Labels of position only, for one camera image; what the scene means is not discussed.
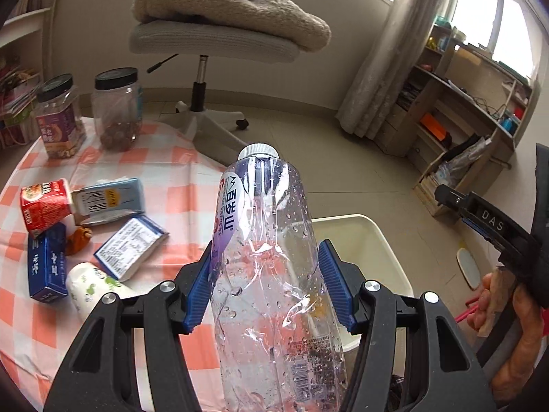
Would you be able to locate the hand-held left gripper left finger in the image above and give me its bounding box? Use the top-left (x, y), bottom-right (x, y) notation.
top-left (43, 240), bottom-right (215, 412)

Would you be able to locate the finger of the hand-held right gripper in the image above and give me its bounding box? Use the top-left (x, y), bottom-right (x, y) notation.
top-left (434, 184), bottom-right (473, 220)
top-left (462, 219), bottom-right (490, 243)

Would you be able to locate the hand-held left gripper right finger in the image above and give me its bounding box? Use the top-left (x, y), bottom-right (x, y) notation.
top-left (317, 239), bottom-right (494, 412)

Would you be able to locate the white plastic bin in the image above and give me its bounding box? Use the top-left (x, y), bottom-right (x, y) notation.
top-left (309, 215), bottom-right (415, 378)

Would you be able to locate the clear plastic water bottle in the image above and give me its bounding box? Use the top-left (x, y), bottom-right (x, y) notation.
top-left (210, 142), bottom-right (348, 412)

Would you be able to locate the light blue milk carton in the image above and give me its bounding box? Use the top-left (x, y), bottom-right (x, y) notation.
top-left (71, 177), bottom-right (147, 227)

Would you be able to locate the person's right hand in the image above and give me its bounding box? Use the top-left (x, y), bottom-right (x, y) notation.
top-left (467, 268), bottom-right (549, 391)

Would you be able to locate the beige slipper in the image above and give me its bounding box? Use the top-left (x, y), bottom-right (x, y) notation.
top-left (457, 248), bottom-right (482, 291)

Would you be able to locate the crinkled plastic bag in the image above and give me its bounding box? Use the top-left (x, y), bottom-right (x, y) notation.
top-left (446, 137), bottom-right (494, 173)

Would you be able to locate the orange box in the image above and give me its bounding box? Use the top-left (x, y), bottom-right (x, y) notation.
top-left (420, 113), bottom-right (449, 140)

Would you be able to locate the blue edged milk carton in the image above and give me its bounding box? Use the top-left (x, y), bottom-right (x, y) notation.
top-left (93, 215), bottom-right (169, 282)

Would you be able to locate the wooden shelf desk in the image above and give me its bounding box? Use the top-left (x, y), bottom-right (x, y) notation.
top-left (377, 21), bottom-right (537, 219)

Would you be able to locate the white bottle with green print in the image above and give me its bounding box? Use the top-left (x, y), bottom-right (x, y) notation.
top-left (66, 262), bottom-right (138, 322)

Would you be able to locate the beige curtain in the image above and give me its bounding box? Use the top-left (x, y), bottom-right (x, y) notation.
top-left (337, 0), bottom-right (464, 140)

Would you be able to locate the dark blue small box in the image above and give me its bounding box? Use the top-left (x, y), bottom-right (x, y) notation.
top-left (27, 222), bottom-right (69, 302)

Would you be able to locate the red yogurt cup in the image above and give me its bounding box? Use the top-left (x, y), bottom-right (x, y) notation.
top-left (20, 178), bottom-right (75, 239)

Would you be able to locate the window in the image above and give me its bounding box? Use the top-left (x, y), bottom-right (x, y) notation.
top-left (335, 0), bottom-right (537, 82)

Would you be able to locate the clear jar with black lid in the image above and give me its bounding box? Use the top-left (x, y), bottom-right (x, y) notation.
top-left (91, 67), bottom-right (144, 152)

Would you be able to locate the purple label nut jar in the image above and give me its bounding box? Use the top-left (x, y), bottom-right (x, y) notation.
top-left (35, 74), bottom-right (87, 159)

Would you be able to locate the grey office chair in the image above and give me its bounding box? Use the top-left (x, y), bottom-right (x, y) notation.
top-left (129, 0), bottom-right (320, 168)

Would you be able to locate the beige fleece blanket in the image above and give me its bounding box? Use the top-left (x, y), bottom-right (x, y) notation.
top-left (132, 0), bottom-right (332, 52)

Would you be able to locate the white bookshelf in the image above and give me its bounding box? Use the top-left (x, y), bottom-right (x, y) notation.
top-left (0, 0), bottom-right (56, 151)

